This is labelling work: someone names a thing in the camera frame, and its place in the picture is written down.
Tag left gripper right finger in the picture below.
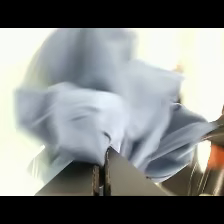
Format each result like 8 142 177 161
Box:
103 146 172 197

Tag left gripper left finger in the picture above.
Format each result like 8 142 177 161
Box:
34 159 101 197

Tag blue T-shirt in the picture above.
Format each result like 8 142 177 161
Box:
13 28 221 184

